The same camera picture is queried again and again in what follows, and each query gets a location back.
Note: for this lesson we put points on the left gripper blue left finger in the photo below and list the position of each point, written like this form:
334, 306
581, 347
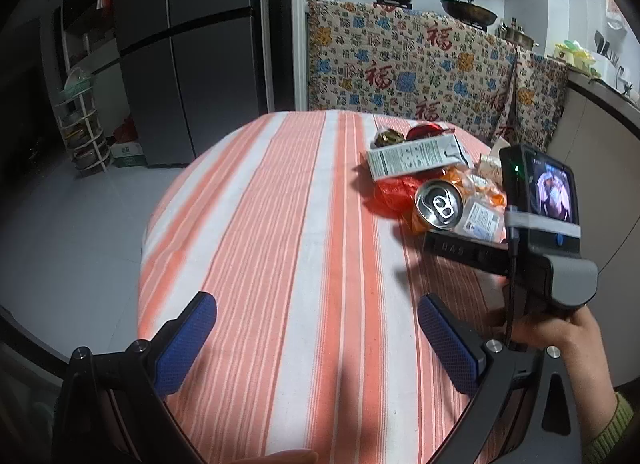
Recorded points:
179, 341

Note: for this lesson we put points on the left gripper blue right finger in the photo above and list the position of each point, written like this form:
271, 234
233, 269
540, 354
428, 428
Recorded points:
457, 345

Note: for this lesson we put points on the clear white label packet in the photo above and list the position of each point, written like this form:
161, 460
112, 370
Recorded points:
480, 221

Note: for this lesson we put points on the orange clear snack bag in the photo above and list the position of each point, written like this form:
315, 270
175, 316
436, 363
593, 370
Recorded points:
471, 185

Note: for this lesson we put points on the crushed orange soda can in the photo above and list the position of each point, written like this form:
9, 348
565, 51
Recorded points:
437, 205

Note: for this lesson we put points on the torn white paper box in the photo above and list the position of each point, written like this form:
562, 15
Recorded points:
490, 166

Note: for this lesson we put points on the white green milk carton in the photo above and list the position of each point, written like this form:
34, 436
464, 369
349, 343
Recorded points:
417, 156

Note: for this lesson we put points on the red plastic bag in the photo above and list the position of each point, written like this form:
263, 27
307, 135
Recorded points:
393, 197

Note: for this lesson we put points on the gold foil wrapper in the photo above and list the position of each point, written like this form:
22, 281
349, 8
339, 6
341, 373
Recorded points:
387, 137

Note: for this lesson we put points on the crushed red soda can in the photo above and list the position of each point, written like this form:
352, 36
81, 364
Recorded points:
427, 130

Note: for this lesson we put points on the green right sleeve forearm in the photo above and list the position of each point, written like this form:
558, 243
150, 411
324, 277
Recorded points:
602, 446

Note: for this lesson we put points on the person's right hand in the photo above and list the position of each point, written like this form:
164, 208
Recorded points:
565, 348

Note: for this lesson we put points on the orange white striped tablecloth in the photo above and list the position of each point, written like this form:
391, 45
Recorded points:
317, 344

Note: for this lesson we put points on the green white cardboard box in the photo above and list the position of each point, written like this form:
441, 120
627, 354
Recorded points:
128, 154

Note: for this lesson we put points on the knife block with utensils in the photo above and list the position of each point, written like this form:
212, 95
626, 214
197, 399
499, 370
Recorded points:
602, 45

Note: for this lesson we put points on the green yellow plastic containers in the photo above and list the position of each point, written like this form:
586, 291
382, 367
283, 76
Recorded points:
576, 57

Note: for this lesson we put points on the patterned fabric counter cover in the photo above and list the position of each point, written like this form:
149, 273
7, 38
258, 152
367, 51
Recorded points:
430, 67

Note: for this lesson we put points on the steel pot with lid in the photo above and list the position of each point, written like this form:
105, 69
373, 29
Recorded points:
515, 34

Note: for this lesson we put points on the white tiered storage rack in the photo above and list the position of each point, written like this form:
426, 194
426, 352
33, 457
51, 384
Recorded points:
79, 124

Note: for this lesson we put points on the black wok pan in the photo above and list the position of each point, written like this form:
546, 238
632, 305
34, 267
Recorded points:
470, 13

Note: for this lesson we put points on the dark grey refrigerator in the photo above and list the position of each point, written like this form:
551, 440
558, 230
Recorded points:
197, 70

